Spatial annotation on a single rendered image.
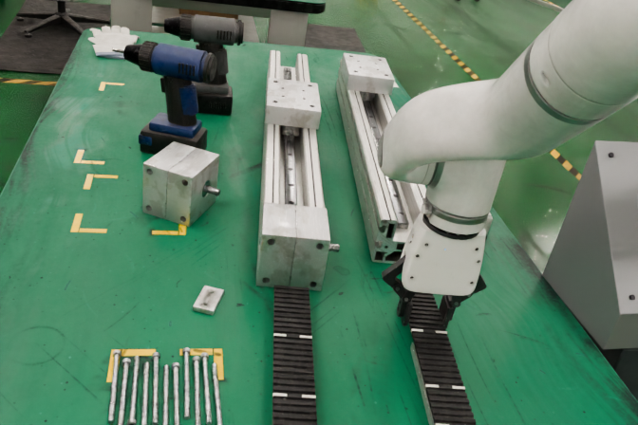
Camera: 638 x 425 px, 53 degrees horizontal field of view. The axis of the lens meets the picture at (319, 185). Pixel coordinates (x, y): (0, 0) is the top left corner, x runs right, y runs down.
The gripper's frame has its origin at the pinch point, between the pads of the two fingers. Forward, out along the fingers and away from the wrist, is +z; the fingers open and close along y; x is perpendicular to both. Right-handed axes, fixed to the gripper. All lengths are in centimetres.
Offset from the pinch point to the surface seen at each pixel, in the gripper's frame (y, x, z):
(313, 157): -15.0, 35.9, -4.5
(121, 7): -82, 193, 17
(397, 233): -1.1, 18.7, -0.5
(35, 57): -152, 296, 81
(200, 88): -39, 69, -2
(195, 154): -36.0, 30.1, -5.5
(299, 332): -18.1, -5.8, 0.5
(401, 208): 0.4, 25.2, -1.7
